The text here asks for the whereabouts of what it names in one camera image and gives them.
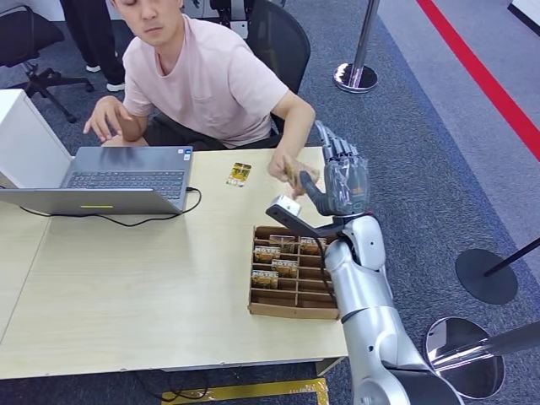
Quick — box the person's right hand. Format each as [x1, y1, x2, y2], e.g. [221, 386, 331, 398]
[83, 95, 133, 143]

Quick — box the white board with black edge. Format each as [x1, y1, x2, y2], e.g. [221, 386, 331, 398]
[508, 0, 540, 38]

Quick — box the grey laptop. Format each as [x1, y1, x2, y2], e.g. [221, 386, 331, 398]
[0, 146, 195, 217]

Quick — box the black wheeled office chair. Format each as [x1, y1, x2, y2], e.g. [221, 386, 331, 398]
[0, 5, 96, 124]

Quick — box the person's left hand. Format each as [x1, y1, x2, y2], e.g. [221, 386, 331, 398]
[268, 149, 321, 199]

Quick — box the white box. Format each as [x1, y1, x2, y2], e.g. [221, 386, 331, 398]
[0, 89, 73, 190]

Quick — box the chrome base stanchion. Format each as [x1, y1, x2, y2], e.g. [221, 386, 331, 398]
[423, 316, 540, 401]

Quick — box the black white machine base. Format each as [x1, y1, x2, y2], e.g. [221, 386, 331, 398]
[210, 0, 254, 41]

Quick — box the standing person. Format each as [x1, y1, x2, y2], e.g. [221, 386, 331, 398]
[59, 0, 127, 94]

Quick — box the cardboard card holder box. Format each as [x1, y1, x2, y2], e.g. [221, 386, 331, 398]
[247, 224, 341, 321]

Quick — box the yellow floor tape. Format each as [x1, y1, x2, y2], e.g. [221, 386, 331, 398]
[161, 378, 330, 405]

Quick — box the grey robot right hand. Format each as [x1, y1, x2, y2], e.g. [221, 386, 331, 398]
[300, 120, 370, 218]

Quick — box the gold picture card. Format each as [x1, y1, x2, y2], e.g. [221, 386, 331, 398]
[226, 162, 253, 188]

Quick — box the black disc base stanchion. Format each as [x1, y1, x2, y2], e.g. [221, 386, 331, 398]
[455, 236, 540, 306]

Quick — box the chrome stanchion post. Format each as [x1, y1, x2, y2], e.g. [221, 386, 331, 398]
[333, 0, 381, 95]

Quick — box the black laptop cable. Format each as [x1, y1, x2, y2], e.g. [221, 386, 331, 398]
[20, 186, 203, 228]

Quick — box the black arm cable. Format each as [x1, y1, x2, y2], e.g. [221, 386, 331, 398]
[315, 236, 339, 307]

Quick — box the black floor cable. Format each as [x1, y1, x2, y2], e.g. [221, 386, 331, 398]
[139, 371, 210, 403]

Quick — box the black mesh office chair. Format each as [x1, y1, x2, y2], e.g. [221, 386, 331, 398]
[247, 0, 312, 137]

